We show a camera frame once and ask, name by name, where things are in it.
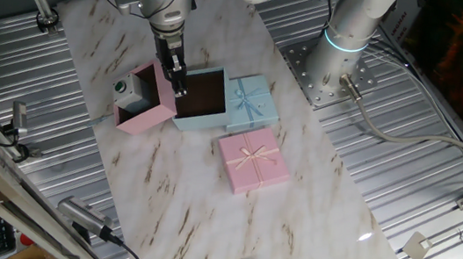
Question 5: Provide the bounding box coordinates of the black camera cable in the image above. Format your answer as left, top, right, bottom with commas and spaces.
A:
107, 233, 151, 259

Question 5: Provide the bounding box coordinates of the perforated metal robot base plate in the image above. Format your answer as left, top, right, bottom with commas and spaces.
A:
273, 33, 382, 117

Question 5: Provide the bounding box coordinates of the blue open gift box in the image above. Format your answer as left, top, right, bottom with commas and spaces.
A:
165, 60, 238, 138

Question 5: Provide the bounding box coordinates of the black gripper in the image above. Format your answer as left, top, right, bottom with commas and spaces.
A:
143, 22, 195, 99

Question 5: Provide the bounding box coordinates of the blue box lid with bow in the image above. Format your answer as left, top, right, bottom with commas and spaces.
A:
221, 70, 286, 140

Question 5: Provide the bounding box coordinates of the small camera on clamp mount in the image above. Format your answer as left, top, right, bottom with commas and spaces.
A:
8, 100, 33, 140

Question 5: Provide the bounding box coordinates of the pink box lid with bow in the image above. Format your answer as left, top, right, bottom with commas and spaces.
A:
212, 121, 297, 202

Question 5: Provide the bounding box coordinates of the grey push button switch box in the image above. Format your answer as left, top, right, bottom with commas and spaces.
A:
109, 70, 157, 116

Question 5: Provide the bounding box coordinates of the pink open gift box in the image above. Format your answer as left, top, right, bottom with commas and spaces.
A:
109, 54, 184, 141

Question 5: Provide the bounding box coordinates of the thick grey cable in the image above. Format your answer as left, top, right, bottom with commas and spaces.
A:
329, 71, 463, 176

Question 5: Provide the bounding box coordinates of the white marble pattern mat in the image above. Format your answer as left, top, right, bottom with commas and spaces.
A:
25, 0, 455, 259

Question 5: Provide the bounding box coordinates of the ribbed silver camera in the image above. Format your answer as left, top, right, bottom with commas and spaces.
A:
53, 194, 117, 242

